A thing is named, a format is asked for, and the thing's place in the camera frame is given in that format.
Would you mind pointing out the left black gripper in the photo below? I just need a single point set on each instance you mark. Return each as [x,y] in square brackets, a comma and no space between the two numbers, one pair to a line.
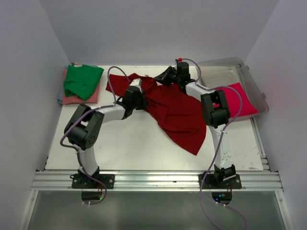
[144,103]

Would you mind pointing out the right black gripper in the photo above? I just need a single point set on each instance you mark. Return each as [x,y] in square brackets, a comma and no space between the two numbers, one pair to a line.
[160,78]

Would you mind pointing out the dark red t-shirt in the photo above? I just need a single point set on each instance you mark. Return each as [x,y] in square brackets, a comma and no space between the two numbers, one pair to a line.
[177,114]

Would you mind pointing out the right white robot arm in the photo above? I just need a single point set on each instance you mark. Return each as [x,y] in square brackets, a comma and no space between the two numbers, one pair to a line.
[216,115]

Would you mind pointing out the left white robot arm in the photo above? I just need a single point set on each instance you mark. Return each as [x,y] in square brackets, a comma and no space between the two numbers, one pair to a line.
[82,131]

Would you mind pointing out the clear plastic storage bin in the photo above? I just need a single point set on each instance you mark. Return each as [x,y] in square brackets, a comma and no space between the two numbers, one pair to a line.
[227,71]

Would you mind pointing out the green t-shirt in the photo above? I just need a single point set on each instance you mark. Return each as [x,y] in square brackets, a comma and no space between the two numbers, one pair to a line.
[82,81]

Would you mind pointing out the folded salmon pink t-shirt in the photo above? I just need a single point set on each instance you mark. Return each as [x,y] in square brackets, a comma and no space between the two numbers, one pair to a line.
[75,100]

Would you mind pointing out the folded light blue t-shirt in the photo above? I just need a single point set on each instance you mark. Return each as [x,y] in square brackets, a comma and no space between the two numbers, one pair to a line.
[60,96]

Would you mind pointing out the magenta folded t-shirt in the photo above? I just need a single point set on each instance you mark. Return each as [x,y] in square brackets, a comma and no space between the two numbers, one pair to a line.
[234,102]

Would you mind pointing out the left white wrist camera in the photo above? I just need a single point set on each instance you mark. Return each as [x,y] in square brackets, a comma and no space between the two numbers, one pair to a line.
[136,83]

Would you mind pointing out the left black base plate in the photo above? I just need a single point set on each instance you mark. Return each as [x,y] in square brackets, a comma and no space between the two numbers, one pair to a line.
[108,180]

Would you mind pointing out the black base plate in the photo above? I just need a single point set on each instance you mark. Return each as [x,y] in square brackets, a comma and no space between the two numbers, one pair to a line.
[211,183]
[108,180]

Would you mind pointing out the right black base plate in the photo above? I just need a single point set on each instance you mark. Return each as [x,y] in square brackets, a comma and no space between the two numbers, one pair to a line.
[211,183]

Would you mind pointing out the aluminium mounting rail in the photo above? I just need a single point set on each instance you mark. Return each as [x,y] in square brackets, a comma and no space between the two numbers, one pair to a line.
[56,180]

